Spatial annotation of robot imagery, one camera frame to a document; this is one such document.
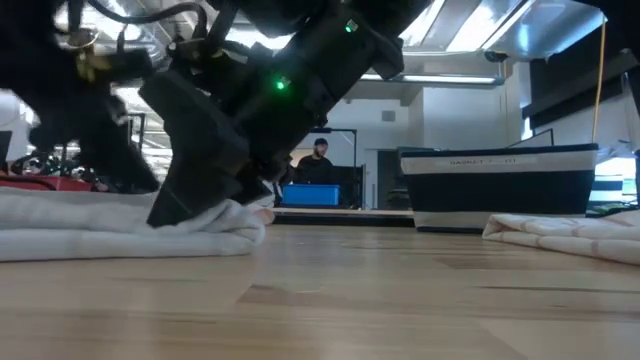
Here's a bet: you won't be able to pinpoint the black box beside person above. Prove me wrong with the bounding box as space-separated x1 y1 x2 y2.
329 164 365 209

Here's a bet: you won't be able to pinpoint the yellow cable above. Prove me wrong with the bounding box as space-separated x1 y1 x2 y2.
592 22 607 144

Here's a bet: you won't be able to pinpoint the person facing the table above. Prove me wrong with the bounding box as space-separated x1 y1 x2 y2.
294 137 335 185

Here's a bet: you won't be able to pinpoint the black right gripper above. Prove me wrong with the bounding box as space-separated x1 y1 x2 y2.
142 9 405 229

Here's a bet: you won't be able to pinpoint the long ceiling light bar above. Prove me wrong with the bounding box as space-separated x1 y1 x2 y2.
359 73 504 85

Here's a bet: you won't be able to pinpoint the white towel red checks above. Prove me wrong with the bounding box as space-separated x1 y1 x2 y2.
482 209 640 266

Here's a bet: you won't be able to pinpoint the red storage box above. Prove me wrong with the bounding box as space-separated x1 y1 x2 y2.
0 174 99 193

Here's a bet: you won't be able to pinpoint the blue plastic bin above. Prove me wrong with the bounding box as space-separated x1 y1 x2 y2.
281 183 341 208

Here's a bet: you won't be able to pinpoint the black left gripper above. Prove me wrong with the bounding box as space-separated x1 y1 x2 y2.
0 44 161 194

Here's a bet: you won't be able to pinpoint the person in black shirt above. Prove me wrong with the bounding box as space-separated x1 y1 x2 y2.
309 127 359 209

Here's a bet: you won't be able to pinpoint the dark monitor cabinet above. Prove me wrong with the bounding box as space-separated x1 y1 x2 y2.
377 146 409 210

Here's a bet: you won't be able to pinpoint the white towel grey checks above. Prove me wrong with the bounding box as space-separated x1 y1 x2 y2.
0 187 276 264

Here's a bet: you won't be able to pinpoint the navy fabric basket white stripe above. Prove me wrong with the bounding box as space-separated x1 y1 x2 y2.
399 143 600 235

